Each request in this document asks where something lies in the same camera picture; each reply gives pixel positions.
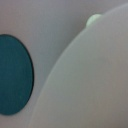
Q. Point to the large grey mixing bowl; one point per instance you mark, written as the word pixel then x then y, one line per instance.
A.
pixel 88 86

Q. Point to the pink stove countertop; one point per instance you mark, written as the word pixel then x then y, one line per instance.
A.
pixel 46 27

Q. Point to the black burner front left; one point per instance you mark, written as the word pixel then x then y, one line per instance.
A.
pixel 16 75

